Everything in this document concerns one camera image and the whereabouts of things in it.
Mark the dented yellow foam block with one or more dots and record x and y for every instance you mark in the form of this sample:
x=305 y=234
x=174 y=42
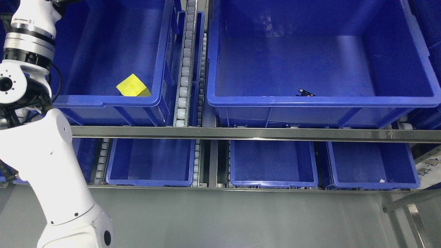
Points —
x=132 y=86

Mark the large blue bin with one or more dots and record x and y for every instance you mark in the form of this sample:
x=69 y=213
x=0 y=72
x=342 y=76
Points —
x=100 y=43
x=365 y=60

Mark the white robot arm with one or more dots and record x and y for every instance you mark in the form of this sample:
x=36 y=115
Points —
x=37 y=144

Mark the metal shelf rack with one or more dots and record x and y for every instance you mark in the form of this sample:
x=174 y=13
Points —
x=213 y=212

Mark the small blue bin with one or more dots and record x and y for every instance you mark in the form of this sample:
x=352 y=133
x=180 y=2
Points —
x=151 y=162
x=278 y=164
x=369 y=166

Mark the white roller conveyor strip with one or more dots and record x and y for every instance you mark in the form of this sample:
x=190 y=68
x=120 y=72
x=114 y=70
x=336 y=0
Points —
x=185 y=76

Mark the small black part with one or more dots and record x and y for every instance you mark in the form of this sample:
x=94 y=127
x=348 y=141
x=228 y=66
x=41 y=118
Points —
x=304 y=93

